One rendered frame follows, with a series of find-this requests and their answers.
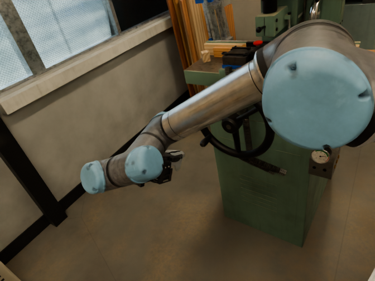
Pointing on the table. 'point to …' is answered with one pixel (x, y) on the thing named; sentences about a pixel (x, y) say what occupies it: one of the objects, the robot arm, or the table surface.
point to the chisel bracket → (272, 22)
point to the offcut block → (205, 56)
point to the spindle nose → (269, 5)
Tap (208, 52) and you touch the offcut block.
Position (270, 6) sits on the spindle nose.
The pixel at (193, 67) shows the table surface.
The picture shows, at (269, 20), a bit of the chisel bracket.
